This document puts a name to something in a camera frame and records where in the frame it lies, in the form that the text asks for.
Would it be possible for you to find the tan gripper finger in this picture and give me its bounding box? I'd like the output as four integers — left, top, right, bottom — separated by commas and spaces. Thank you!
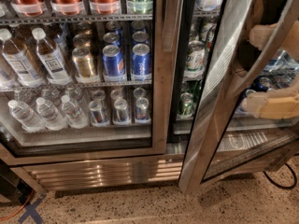
248, 21, 299, 63
241, 88, 299, 119

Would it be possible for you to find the glass fridge door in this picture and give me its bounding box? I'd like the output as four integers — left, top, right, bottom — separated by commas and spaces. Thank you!
179, 0, 299, 193
1, 0, 172, 168

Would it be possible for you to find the stainless steel display fridge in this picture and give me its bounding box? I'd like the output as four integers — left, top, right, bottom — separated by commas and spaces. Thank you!
0, 0, 299, 195

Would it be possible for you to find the right lower blue can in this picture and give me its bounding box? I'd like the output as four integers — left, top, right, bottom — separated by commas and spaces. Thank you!
254, 77, 273, 91

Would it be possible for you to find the left 7up can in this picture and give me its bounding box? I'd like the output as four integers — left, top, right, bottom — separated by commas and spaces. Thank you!
184, 40, 205, 77

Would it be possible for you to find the green can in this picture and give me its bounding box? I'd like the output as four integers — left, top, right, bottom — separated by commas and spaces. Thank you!
178, 92, 193, 118

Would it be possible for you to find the right blue pepsi can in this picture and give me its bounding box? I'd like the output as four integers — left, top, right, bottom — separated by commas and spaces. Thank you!
132, 43, 151, 80

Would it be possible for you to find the blue pepsi can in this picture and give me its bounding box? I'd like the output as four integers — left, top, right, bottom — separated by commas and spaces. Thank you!
103, 45, 126, 82
132, 43, 151, 80

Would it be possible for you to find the right red bull can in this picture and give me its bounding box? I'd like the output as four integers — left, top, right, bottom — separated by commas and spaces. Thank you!
135, 97, 150, 123

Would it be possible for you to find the red bull can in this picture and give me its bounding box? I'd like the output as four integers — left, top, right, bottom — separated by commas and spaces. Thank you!
113, 98, 131, 125
135, 97, 150, 123
89, 101, 109, 127

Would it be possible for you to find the left blue pepsi can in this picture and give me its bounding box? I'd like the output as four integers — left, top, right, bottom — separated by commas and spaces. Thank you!
103, 45, 126, 82

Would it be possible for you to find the middle red bull can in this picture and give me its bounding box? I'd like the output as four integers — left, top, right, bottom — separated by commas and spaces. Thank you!
113, 98, 131, 125

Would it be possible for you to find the gold can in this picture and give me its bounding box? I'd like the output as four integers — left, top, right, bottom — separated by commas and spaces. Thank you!
72, 47, 100, 84

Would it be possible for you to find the left red bull can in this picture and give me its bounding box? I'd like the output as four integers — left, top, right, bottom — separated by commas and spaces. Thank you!
89, 101, 109, 127

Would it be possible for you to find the right water bottle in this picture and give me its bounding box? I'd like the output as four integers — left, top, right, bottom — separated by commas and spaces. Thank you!
61, 95, 88, 129

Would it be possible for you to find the water bottle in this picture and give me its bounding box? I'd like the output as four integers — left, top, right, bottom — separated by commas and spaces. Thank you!
7, 100, 46, 133
61, 95, 88, 129
36, 97, 67, 131

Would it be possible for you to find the front right tea bottle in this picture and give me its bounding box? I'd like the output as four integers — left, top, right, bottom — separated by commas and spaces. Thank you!
32, 27, 71, 85

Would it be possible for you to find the tea bottle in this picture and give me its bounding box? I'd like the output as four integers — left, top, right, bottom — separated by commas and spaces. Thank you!
32, 27, 71, 85
0, 28, 44, 87

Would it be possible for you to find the middle water bottle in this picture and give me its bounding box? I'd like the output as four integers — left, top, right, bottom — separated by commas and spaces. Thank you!
36, 97, 67, 131

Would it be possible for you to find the front left tea bottle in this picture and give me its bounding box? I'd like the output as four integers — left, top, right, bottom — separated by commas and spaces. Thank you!
0, 28, 44, 87

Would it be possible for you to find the left water bottle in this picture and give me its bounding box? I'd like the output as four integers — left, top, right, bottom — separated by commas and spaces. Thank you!
7, 100, 46, 133

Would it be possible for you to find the blue tape cross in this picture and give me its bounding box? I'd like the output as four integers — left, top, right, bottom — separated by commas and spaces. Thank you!
18, 194, 46, 224

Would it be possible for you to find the black floor cable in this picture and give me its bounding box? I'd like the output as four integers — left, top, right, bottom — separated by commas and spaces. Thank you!
263, 161, 298, 190

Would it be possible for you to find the orange floor cable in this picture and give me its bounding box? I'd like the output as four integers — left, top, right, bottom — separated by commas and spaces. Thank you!
0, 189, 36, 222

